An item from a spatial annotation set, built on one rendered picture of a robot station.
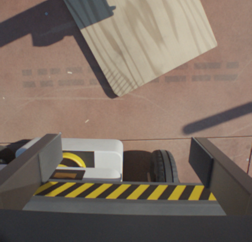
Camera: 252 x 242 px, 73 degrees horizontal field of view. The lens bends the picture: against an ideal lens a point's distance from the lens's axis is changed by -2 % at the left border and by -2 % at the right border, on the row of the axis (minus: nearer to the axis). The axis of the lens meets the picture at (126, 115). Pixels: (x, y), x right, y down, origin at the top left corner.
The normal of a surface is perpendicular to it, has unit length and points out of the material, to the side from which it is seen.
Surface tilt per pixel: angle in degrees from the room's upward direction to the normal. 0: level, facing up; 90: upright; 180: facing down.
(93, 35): 0
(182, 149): 0
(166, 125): 0
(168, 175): 46
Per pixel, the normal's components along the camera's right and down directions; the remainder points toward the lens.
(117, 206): -0.01, 0.25
